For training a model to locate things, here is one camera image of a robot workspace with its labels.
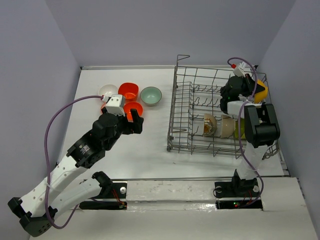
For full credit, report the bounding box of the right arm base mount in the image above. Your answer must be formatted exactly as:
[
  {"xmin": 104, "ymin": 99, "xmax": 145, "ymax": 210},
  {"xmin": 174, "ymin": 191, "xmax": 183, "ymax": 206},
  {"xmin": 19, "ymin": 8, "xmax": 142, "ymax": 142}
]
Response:
[{"xmin": 212, "ymin": 175, "xmax": 263, "ymax": 210}]

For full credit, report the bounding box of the beige painted ceramic bowl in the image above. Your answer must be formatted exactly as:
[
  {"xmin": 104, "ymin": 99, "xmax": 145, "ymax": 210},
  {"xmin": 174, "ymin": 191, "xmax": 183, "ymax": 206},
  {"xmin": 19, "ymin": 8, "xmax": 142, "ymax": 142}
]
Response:
[{"xmin": 203, "ymin": 113, "xmax": 218, "ymax": 137}]

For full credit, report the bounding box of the grey wire dish rack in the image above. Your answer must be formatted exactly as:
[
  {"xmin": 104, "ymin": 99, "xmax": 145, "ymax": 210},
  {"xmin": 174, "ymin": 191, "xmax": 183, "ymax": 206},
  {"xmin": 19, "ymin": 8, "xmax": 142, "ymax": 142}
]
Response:
[{"xmin": 167, "ymin": 54, "xmax": 280, "ymax": 159}]

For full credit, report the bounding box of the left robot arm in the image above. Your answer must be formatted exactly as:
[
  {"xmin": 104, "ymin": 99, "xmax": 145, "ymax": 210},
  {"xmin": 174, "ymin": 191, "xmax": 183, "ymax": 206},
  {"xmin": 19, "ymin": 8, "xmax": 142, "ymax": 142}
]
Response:
[{"xmin": 8, "ymin": 109, "xmax": 144, "ymax": 237}]

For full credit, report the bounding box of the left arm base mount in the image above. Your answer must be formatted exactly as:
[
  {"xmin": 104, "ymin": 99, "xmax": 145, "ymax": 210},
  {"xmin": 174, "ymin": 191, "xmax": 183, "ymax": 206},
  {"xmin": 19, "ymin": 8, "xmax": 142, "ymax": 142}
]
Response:
[{"xmin": 78, "ymin": 171, "xmax": 128, "ymax": 210}]

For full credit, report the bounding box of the orange square bowl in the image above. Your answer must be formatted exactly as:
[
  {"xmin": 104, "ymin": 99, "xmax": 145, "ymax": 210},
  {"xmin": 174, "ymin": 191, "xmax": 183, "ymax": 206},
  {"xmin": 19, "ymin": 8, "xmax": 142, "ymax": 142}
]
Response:
[{"xmin": 118, "ymin": 82, "xmax": 139, "ymax": 102}]

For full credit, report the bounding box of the small white bowl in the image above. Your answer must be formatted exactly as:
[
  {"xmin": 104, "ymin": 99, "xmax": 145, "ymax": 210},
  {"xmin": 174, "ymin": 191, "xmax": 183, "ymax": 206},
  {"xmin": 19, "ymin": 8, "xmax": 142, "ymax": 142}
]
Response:
[{"xmin": 98, "ymin": 84, "xmax": 118, "ymax": 98}]

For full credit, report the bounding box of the lime green bowl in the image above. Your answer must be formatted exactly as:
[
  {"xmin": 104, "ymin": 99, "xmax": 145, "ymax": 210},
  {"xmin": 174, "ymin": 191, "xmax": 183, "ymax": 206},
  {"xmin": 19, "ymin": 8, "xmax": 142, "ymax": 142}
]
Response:
[{"xmin": 234, "ymin": 118, "xmax": 246, "ymax": 140}]

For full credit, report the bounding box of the pale green ceramic bowl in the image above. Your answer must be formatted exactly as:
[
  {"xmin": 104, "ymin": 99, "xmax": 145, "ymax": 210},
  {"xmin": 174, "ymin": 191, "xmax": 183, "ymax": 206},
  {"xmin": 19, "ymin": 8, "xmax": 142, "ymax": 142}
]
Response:
[{"xmin": 140, "ymin": 86, "xmax": 162, "ymax": 106}]

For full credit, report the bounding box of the yellow bowl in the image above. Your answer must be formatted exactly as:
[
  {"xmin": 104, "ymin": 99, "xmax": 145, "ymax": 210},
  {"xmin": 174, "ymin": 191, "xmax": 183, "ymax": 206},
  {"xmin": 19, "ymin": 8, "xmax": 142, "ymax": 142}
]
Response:
[{"xmin": 253, "ymin": 79, "xmax": 269, "ymax": 104}]

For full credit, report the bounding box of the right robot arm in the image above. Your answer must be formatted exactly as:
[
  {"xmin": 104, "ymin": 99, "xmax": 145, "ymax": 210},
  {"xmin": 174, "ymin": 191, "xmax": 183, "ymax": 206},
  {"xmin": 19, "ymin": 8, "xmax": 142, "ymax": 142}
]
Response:
[{"xmin": 215, "ymin": 73, "xmax": 281, "ymax": 199}]

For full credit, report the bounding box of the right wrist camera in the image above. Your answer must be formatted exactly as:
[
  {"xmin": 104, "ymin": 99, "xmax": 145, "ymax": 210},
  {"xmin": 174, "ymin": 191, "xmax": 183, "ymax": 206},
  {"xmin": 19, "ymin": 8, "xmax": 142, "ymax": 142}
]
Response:
[{"xmin": 231, "ymin": 61, "xmax": 247, "ymax": 77}]

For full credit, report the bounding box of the orange round bowl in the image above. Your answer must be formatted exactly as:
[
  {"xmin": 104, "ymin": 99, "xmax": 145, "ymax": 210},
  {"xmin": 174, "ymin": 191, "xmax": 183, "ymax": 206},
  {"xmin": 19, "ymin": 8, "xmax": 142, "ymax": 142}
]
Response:
[{"xmin": 123, "ymin": 101, "xmax": 144, "ymax": 122}]

